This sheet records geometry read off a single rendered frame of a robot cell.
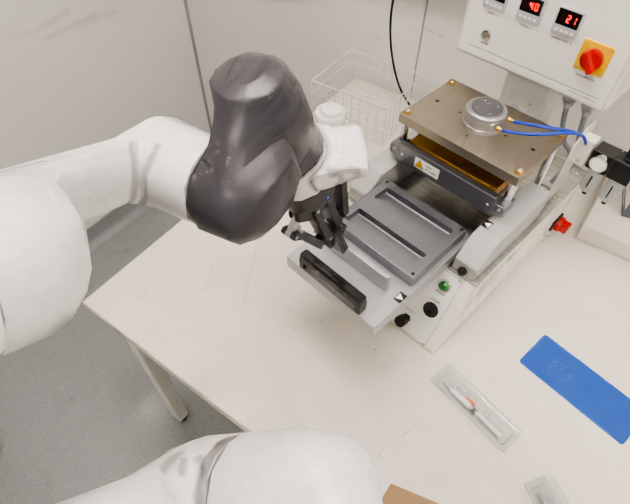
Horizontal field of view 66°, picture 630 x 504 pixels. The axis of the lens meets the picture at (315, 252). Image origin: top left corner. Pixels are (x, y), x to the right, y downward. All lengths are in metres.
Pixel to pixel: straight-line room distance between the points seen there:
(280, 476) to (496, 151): 0.73
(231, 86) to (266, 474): 0.33
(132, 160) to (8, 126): 1.49
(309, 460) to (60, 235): 0.24
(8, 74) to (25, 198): 1.61
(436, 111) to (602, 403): 0.67
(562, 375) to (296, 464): 0.82
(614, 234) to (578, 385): 0.42
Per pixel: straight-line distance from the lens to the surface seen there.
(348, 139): 0.59
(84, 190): 0.47
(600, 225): 1.40
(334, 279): 0.84
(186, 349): 1.10
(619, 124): 1.58
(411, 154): 1.03
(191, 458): 0.48
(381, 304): 0.87
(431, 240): 0.94
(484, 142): 0.99
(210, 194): 0.46
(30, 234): 0.33
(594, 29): 1.03
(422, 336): 1.07
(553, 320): 1.22
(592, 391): 1.16
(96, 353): 2.08
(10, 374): 2.18
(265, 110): 0.46
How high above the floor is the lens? 1.69
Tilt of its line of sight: 51 degrees down
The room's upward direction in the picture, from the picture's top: straight up
